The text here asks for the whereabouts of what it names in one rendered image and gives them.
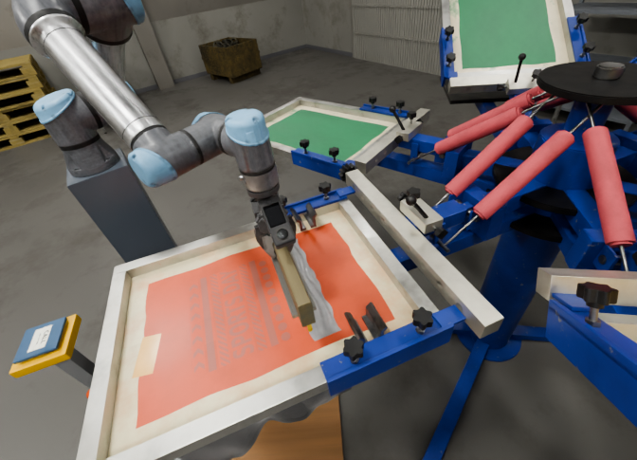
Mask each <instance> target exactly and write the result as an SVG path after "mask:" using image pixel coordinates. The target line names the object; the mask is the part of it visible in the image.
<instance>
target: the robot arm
mask: <svg viewBox="0 0 637 460"><path fill-rule="evenodd" d="M11 6H12V11H13V15H14V19H15V22H16V24H17V26H18V28H19V29H20V31H21V33H22V34H23V36H24V37H25V39H26V40H27V41H28V42H29V43H30V45H31V46H32V47H33V48H34V49H35V50H36V51H37V52H38V53H39V54H41V55H42V56H44V57H46V58H48V59H51V61H52V62H53V63H54V64H55V65H56V66H58V67H59V68H60V70H61V71H62V72H63V73H64V75H65V76H66V77H67V79H68V80H70V81H71V82H72V83H73V84H74V85H75V87H76V88H77V89H78V90H79V91H78V92H74V91H72V90H71V89H62V90H60V91H56V92H53V93H50V94H48V95H46V96H44V97H42V98H40V99H39V100H37V101H36V102H35V103H34V105H33V111H34V113H35V114H36V116H37V117H38V119H39V121H40V123H41V124H42V125H43V126H44V127H45V129H46V130H47V132H48V133H49V134H50V135H51V136H52V138H53V139H54V141H55V142H56V143H57V145H58V146H59V147H60V149H61V150H62V152H63V154H64V160H65V164H66V167H67V170H68V171H69V172H70V173H71V174H72V175H73V176H75V177H86V176H90V175H96V174H99V173H102V172H104V171H106V170H108V169H110V168H111V167H113V166H114V165H116V164H117V163H118V161H119V156H118V153H117V152H116V151H115V150H114V149H113V148H112V147H111V146H110V145H109V144H107V143H106V142H105V141H104V140H103V139H102V138H101V137H100V135H99V133H98V131H97V130H98V129H100V128H102V127H105V126H107V125H110V126H111V127H112V128H113V129H114V130H115V132H116V133H117V134H118V135H119V136H120V137H121V138H122V140H123V141H124V142H125V143H126V144H127V145H128V146H129V147H130V148H131V150H132V151H133V152H132V153H130V154H129V156H128V160H129V163H130V165H131V167H132V169H133V170H134V172H135V173H136V175H137V176H138V178H139V179H140V180H141V181H142V182H143V183H144V184H145V185H147V186H149V187H151V188H157V187H159V186H161V185H165V184H167V183H169V182H171V181H174V180H176V179H177V178H178V177H179V176H181V175H183V174H185V173H186V172H188V171H190V170H192V169H194V168H196V167H197V166H199V165H201V164H203V163H205V162H207V161H209V160H211V159H213V158H214V157H216V156H219V155H221V154H226V155H229V156H234V157H235V158H236V161H237V164H238V167H239V170H240V173H241V175H239V179H240V180H243V181H244V184H245V187H246V190H247V193H248V195H249V196H250V197H253V198H252V199H249V201H250V204H251V207H252V210H253V212H254V215H255V218H256V219H255V222H256V223H257V225H255V226H254V228H255V230H254V234H255V237H256V240H257V242H258V244H259V245H260V246H261V247H262V249H263V250H264V251H265V252H266V253H267V254H268V255H269V256H270V257H272V258H274V259H275V258H276V253H275V250H274V247H273V245H272V244H273V243H274V245H275V248H276V249H280V248H284V247H286V246H287V247H288V249H289V251H290V252H291V250H292V248H293V247H294V243H296V230H297V227H296V224H295V222H294V220H293V218H292V215H291V214H288V211H287V210H286V209H285V208H284V204H283V202H282V199H281V197H280V195H279V193H278V190H279V188H280V184H279V175H278V171H277V166H276V162H275V159H274V156H273V151H272V147H271V142H270V138H269V130H268V128H267V126H266V123H265V119H264V115H263V113H262V112H260V111H259V110H256V109H241V110H237V111H234V112H232V113H230V114H229V115H227V116H225V115H223V114H220V113H215V112H203V113H200V114H199V115H197V116H196V118H195V119H194V121H193V122H192V125H191V126H188V127H186V128H184V129H182V130H179V131H177V132H175V133H172V134H171V133H170V132H169V131H168V130H167V129H166V127H165V126H164V125H163V124H162V123H161V122H160V121H159V119H158V118H157V117H156V116H155V115H154V114H153V113H152V111H151V110H150V109H149V108H148V107H147V106H146V105H145V104H144V103H143V101H142V100H141V99H140V98H139V97H138V96H137V95H136V93H135V91H134V89H133V88H132V86H131V85H130V84H128V83H127V82H126V81H125V44H126V43H128V42H129V41H130V39H131V38H132V34H133V25H140V24H141V23H143V22H144V21H145V11H144V8H143V5H142V2H141V0H11ZM274 194H275V195H274ZM254 200H255V201H254ZM287 214H288V215H287Z"/></svg>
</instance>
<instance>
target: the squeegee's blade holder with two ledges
mask: <svg viewBox="0 0 637 460"><path fill-rule="evenodd" d="M290 254H291V256H292V258H293V261H294V263H295V265H296V267H297V270H298V272H299V274H300V277H301V279H302V282H303V284H304V286H305V289H306V291H307V293H308V295H309V298H310V300H311V302H312V306H313V310H317V307H316V305H315V302H314V300H313V298H312V296H311V293H310V291H309V289H308V287H307V284H306V282H305V281H304V279H303V276H302V274H301V272H300V268H299V266H298V264H297V261H296V259H295V257H294V255H293V252H292V250H291V252H290ZM271 260H272V262H273V265H274V268H275V270H276V273H277V275H278V278H279V281H280V284H281V286H282V291H283V294H284V297H285V299H286V301H287V304H288V307H289V310H290V312H291V315H292V318H293V319H295V318H297V317H298V316H299V315H298V312H297V310H296V307H295V305H294V303H293V300H292V298H291V295H290V292H289V290H288V287H287V284H286V282H285V279H284V277H283V275H282V270H281V268H280V265H279V262H278V260H277V257H276V258H275V259H274V258H272V257H271Z"/></svg>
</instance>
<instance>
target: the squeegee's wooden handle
mask: <svg viewBox="0 0 637 460"><path fill-rule="evenodd" d="M272 245H273V247H274V250H275V253H276V257H277V260H278V262H279V265H280V268H281V270H282V275H283V277H284V279H285V282H286V284H287V287H288V290H289V292H290V295H291V298H292V300H293V303H294V305H295V307H296V310H297V312H298V315H299V318H300V323H301V325H302V327H305V326H307V325H310V324H312V323H315V322H316V319H315V315H314V310H313V306H312V302H311V300H310V298H309V295H308V293H307V291H306V289H305V286H304V284H303V282H302V279H301V277H300V274H299V272H298V270H297V267H296V265H295V263H294V261H293V258H292V256H291V254H290V251H289V249H288V247H287V246H286V247H284V248H280V249H276V248H275V245H274V243H273V244H272Z"/></svg>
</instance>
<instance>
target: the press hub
mask: <svg viewBox="0 0 637 460"><path fill-rule="evenodd" d="M537 85H538V87H539V88H541V89H542V90H543V91H545V92H547V93H549V94H552V95H554V96H557V97H559V98H563V99H567V100H571V101H574V103H573V107H572V109H571V111H570V114H569V116H568V118H567V120H566V122H565V123H556V124H551V125H548V126H546V127H544V128H542V129H541V130H540V132H539V134H538V137H537V141H536V144H535V147H534V149H532V147H531V146H527V147H521V148H517V149H514V150H511V151H508V152H506V153H504V154H503V155H502V156H507V157H511V158H516V159H520V160H526V159H527V158H528V157H529V156H530V155H531V154H532V153H534V152H535V151H536V150H537V149H538V148H539V147H540V146H541V145H542V144H544V143H545V142H546V141H547V140H548V139H549V138H550V137H551V136H552V135H554V134H555V133H556V132H557V131H559V130H560V131H562V130H565V131H568V132H570V131H571V130H572V129H573V128H574V127H575V126H576V125H577V124H578V123H579V122H580V121H581V120H582V119H584V118H585V117H587V116H588V115H589V114H588V109H587V105H586V103H590V104H591V110H594V109H595V108H596V107H597V106H598V105H599V104H603V106H602V107H601V108H600V109H599V110H598V111H596V112H595V113H594V114H593V118H594V123H595V126H604V125H605V123H606V121H607V119H608V117H609V115H610V112H611V110H612V108H613V106H614V105H637V64H633V63H623V62H608V61H586V62H572V63H565V64H556V65H553V66H549V67H547V68H545V69H543V70H542V71H540V72H539V73H538V75H537ZM589 128H592V127H591V122H590V119H587V120H586V121H585V122H584V123H583V124H582V125H581V126H580V127H578V128H577V129H576V130H575V131H574V132H573V133H572V135H573V136H574V144H572V145H571V146H570V147H569V148H568V149H567V150H566V151H565V152H563V153H562V154H561V155H560V156H559V157H558V158H556V159H555V160H554V161H553V162H552V163H551V164H550V165H549V166H547V167H546V168H545V169H544V170H543V171H542V172H541V173H540V174H538V175H537V176H536V177H535V178H534V179H535V180H537V181H538V182H541V183H543V184H545V185H547V187H544V188H541V189H539V190H536V191H533V192H530V193H527V194H524V195H523V196H522V197H521V198H520V200H519V201H521V202H523V203H525V204H527V206H529V207H531V208H533V209H535V210H536V212H535V213H533V214H530V215H528V216H525V217H523V218H520V219H518V220H516V221H513V222H512V223H511V224H510V227H511V228H512V229H513V230H510V231H508V232H506V233H503V234H502V235H501V236H500V240H499V242H498V245H497V247H496V250H495V253H494V255H493V258H492V261H491V263H490V266H489V269H488V270H487V273H486V276H485V278H484V281H483V284H482V288H481V291H480V293H481V294H482V295H483V296H484V298H485V299H486V300H487V301H488V302H490V303H491V304H492V305H493V306H494V307H495V308H496V309H497V310H498V311H499V312H500V313H501V314H502V316H503V317H504V319H503V321H502V323H501V325H500V328H499V330H498V331H496V332H494V333H492V334H490V335H487V336H485V337H483V338H481V339H479V338H478V336H477V335H476V334H475V333H474V332H473V331H472V329H471V328H470V327H469V328H470V330H471V333H470V335H463V334H457V336H458V338H459V340H460V341H461V343H462V344H463V345H464V347H465V348H466V349H468V350H469V351H470V352H471V351H472V349H473V346H474V344H475V342H476V340H477V339H479V340H480V341H482V342H484V343H487V344H489V347H488V349H487V351H486V354H485V356H484V359H486V360H490V361H495V362H501V361H507V360H509V359H512V358H514V357H515V356H516V355H517V354H518V352H519V350H520V347H521V340H518V339H510V338H511V336H512V334H513V332H514V331H515V329H516V327H517V325H518V324H519V321H520V319H521V318H522V316H523V314H524V312H525V311H526V309H527V307H528V305H529V304H530V302H531V301H532V299H533V298H534V296H535V294H536V287H537V270H538V268H539V267H551V265H552V264H553V262H554V260H555V258H556V256H557V254H558V253H559V252H560V248H559V247H558V245H557V243H561V241H562V236H561V234H560V233H559V231H558V230H557V228H556V226H555V224H554V223H553V221H552V219H551V218H550V216H551V214H552V212H554V213H559V214H565V215H571V216H576V214H577V213H578V209H577V208H576V207H575V205H574V204H573V202H572V201H571V200H570V198H569V197H568V196H567V195H566V194H565V193H564V191H563V190H586V191H587V192H588V193H589V194H590V196H591V197H592V198H593V199H594V201H595V202H596V200H595V195H594V191H593V186H592V179H591V174H590V170H589V165H588V160H587V157H586V152H585V147H584V143H583V138H582V134H583V133H584V132H585V131H586V130H587V129H589ZM617 166H618V170H619V174H620V177H621V181H624V182H628V183H633V184H637V179H636V178H635V177H634V176H633V175H632V174H631V173H630V172H629V171H628V170H626V169H625V168H624V167H622V166H620V165H619V164H617ZM516 169H517V168H513V167H508V166H504V165H500V164H496V163H495V164H494V166H493V170H492V174H493V177H494V179H495V181H496V183H497V184H498V185H499V184H500V183H501V182H502V181H503V180H504V179H505V178H506V177H507V176H509V175H510V174H511V173H512V172H514V171H515V170H516Z"/></svg>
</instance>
